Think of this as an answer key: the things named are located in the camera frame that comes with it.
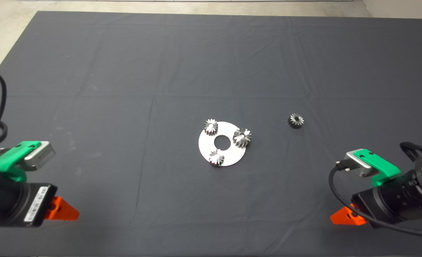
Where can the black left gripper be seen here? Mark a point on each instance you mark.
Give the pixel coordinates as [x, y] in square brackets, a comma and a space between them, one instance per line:
[21, 205]

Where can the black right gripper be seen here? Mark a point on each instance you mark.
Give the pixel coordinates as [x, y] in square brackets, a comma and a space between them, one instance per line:
[385, 203]

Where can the small dark steel gear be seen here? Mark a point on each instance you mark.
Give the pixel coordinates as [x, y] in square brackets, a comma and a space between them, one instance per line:
[295, 121]

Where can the large steel gear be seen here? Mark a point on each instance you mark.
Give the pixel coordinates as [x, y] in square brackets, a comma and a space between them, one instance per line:
[242, 137]

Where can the round metal plate with hole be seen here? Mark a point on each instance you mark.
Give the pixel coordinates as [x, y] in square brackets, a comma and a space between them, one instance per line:
[205, 146]

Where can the dark grey table cloth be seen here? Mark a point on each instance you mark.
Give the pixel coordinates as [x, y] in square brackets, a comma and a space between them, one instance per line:
[125, 71]

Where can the silver right camera box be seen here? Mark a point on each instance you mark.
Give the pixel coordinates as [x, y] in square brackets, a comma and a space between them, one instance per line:
[360, 169]

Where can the silver camera box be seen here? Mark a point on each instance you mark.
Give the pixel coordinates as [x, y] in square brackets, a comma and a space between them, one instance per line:
[360, 169]
[41, 155]

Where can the green right camera mount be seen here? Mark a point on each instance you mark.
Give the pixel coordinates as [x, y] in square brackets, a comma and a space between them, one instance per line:
[382, 167]

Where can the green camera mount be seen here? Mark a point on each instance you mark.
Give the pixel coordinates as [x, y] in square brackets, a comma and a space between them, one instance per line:
[4, 162]
[382, 167]

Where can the silver left camera box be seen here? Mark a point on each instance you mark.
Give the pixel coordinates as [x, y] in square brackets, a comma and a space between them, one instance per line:
[41, 155]

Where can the green left camera mount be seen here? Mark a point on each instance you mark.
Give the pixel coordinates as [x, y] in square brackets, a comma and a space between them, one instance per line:
[4, 162]

